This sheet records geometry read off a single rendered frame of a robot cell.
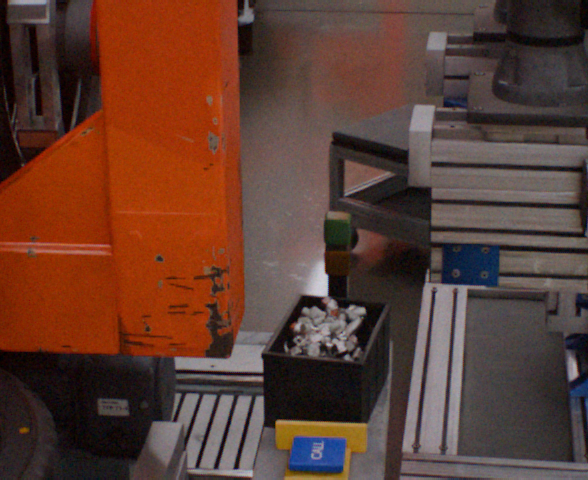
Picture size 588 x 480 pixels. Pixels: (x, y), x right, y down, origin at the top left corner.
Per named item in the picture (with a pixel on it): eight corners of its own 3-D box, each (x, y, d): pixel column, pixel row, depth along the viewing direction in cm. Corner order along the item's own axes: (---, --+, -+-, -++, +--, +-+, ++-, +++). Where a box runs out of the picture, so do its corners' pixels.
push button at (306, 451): (293, 449, 178) (293, 434, 178) (346, 451, 178) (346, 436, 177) (288, 478, 172) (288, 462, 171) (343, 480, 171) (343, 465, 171)
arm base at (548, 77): (589, 80, 210) (593, 18, 206) (595, 108, 196) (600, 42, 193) (492, 77, 212) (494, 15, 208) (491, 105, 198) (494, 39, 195)
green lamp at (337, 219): (325, 235, 205) (325, 210, 203) (352, 236, 204) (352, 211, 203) (323, 245, 201) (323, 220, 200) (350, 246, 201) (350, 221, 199)
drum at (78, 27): (69, 63, 239) (64, -15, 233) (188, 65, 237) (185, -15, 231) (48, 85, 226) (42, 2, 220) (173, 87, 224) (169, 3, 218)
